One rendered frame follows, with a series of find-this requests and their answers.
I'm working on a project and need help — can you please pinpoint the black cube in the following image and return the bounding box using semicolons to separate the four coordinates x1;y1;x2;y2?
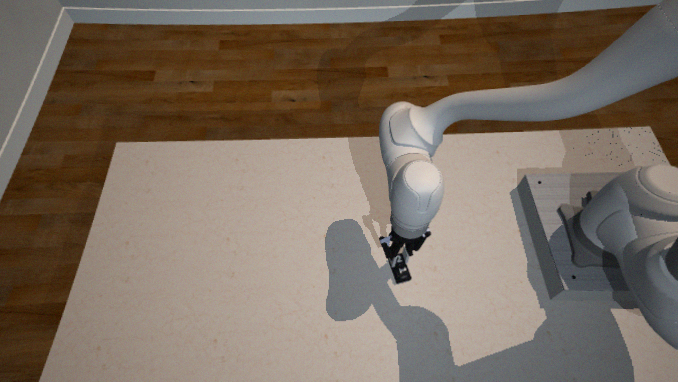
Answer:
395;264;410;280
394;253;406;269

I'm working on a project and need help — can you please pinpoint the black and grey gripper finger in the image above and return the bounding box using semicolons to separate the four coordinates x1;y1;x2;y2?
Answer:
402;227;431;264
379;235;405;267

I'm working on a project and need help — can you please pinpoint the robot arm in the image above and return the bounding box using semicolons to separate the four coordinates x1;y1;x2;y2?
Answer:
379;0;678;350

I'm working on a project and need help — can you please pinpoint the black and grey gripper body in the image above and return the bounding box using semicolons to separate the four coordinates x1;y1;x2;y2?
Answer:
389;227;421;244

